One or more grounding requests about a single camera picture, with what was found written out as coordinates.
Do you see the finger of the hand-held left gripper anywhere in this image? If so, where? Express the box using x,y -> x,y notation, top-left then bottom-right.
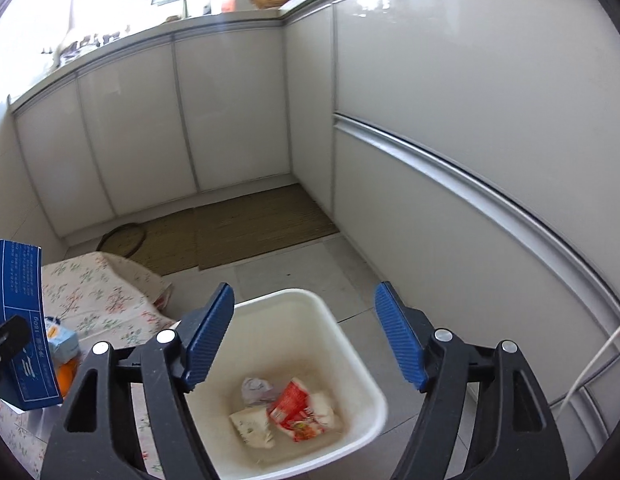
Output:
0,316 -> 31,401

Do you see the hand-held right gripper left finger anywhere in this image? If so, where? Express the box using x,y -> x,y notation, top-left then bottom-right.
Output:
40,282 -> 236,480

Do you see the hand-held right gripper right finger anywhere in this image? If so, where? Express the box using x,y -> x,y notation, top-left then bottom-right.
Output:
374,282 -> 571,480

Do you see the blue cardboard box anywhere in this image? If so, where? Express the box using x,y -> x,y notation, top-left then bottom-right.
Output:
0,239 -> 63,413

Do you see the light blue drink carton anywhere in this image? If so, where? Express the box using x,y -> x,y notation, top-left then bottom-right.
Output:
44,316 -> 81,363

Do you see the orange peel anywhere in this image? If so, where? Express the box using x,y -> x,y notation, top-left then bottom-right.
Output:
56,360 -> 78,396

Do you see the white plastic bin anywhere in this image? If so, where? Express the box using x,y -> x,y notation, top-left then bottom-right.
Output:
182,288 -> 388,478

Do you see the white paper cup green print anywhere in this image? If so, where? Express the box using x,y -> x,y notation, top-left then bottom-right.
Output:
229,406 -> 277,450

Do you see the red instant noodle bowl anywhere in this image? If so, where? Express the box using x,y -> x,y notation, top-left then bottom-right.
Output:
266,379 -> 337,442

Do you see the floral tablecloth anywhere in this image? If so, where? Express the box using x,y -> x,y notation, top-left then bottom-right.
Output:
0,251 -> 181,480

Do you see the brown woven floor mat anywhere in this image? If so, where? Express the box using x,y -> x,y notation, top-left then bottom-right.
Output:
97,183 -> 341,277

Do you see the dark round hoop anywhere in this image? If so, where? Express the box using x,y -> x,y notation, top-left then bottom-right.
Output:
96,223 -> 147,261

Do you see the white kitchen cabinet run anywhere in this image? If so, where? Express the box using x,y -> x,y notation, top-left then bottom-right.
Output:
7,0 -> 620,441

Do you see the white cable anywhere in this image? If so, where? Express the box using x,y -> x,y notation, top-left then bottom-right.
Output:
560,317 -> 620,408

